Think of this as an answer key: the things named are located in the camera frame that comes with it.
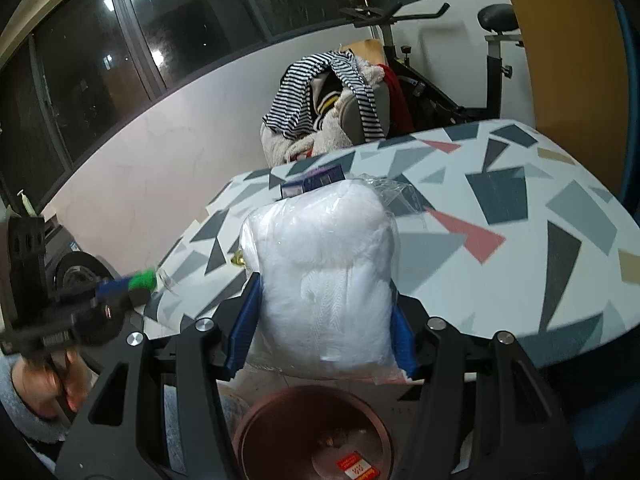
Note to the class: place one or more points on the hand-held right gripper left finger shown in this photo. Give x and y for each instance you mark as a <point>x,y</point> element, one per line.
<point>245,325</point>

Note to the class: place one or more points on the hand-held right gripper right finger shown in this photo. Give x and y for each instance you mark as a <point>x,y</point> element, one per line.
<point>402,335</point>

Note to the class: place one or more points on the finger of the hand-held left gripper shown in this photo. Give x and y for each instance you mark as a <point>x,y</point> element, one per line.
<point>135,301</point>
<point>114,287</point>

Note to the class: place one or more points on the bright green wrapper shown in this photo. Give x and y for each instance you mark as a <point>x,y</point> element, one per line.
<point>142,280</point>

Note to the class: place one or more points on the white cotton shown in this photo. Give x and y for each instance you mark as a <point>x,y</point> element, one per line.
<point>325,270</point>

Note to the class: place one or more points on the brown round trash bin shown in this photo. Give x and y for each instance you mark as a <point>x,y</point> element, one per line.
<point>300,420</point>

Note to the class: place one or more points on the blue ice cream box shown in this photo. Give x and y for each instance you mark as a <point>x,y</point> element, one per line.
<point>320,177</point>

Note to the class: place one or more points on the person's left forearm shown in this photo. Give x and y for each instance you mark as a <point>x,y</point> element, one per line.
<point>20,420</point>

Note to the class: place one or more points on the person's left hand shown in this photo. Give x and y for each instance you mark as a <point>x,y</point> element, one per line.
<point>45,390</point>

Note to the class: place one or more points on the clear plastic wrapper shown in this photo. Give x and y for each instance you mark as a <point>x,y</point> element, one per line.
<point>167,280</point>

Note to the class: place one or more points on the black scooter wheel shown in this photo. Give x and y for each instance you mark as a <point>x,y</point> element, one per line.
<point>75,270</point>

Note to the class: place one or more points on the gold foil wrapper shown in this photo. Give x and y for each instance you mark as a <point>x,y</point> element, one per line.
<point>239,258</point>

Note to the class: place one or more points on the red label wrapper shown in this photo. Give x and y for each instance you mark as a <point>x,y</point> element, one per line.
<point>357,467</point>

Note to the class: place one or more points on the dark window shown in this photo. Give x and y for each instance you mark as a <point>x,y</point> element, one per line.
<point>90,60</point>

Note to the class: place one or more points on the red garment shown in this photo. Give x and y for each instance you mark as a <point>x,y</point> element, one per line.
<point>396,95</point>

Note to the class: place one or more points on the black garment with yellow stripes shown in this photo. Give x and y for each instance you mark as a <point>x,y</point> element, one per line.
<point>322,96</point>

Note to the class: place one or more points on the orange wooden panel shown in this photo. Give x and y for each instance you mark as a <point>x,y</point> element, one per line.
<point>570,60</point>

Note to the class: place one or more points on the black exercise bike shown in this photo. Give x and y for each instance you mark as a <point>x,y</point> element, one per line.
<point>495,16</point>

